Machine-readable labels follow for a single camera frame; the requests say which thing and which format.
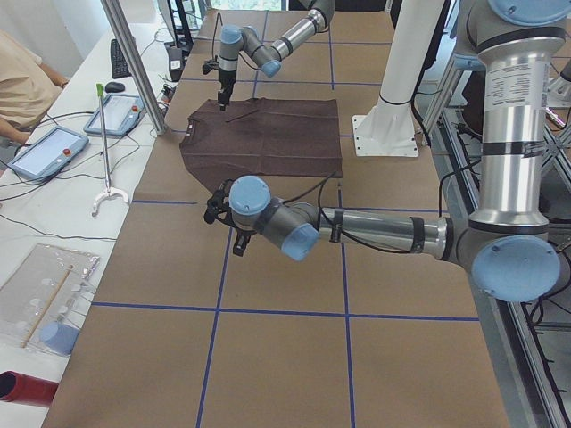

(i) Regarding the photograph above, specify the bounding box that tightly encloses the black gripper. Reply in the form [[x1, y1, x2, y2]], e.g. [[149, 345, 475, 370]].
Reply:
[[232, 216, 258, 256], [218, 69, 236, 111]]

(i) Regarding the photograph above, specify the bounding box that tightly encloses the dark brown t-shirt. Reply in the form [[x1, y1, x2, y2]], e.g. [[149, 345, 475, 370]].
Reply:
[[179, 98, 343, 192]]

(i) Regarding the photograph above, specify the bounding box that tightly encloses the far teach pendant tablet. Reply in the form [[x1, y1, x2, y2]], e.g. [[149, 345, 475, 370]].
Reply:
[[83, 94, 144, 137]]

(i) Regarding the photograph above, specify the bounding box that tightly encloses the teach pendant tablet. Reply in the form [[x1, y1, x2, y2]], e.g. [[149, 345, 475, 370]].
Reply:
[[7, 126, 88, 181], [83, 94, 144, 137]]

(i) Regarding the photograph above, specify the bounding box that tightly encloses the black keyboard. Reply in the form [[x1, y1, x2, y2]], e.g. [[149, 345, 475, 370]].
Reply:
[[110, 38, 131, 79]]

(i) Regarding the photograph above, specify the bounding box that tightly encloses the black computer mouse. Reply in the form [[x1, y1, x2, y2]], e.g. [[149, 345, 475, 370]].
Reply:
[[104, 81, 126, 94]]

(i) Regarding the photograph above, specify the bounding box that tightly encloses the wooden stick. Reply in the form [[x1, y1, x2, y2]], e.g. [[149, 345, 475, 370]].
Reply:
[[20, 264, 74, 348]]

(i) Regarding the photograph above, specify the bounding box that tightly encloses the near teach pendant tablet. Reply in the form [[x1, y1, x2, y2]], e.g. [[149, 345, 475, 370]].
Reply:
[[7, 126, 88, 181]]

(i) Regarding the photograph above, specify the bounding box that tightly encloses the person in beige shirt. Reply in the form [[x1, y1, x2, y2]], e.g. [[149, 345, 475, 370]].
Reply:
[[1, 31, 69, 144]]

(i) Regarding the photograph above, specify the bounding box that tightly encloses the blue plastic cup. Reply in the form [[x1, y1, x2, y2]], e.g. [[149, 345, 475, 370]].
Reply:
[[39, 321, 79, 356]]

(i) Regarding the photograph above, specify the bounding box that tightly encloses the clear plastic tray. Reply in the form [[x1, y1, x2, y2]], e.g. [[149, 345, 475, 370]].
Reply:
[[1, 244, 100, 356]]

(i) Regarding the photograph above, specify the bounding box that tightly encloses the red cylinder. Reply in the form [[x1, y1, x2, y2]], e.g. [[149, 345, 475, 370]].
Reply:
[[1, 371, 59, 407]]

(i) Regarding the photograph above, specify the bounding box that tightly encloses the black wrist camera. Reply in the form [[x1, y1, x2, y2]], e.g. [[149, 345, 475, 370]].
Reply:
[[203, 179, 234, 227], [202, 58, 219, 75]]

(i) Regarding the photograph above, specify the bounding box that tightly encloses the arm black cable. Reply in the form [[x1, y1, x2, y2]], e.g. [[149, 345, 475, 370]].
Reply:
[[280, 169, 429, 255]]

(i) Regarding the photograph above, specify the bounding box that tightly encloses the aluminium frame post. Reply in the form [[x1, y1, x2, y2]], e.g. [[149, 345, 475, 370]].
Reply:
[[101, 0, 167, 136]]

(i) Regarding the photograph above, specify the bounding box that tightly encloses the green-handled reacher stick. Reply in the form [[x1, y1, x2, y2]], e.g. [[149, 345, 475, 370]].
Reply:
[[91, 83, 129, 218]]

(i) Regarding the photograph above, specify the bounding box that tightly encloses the white pedestal column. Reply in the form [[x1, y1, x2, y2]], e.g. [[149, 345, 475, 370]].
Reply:
[[352, 0, 448, 158]]

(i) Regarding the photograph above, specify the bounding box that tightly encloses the aluminium frame side rail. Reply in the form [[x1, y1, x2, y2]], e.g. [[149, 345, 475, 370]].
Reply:
[[425, 48, 570, 427]]

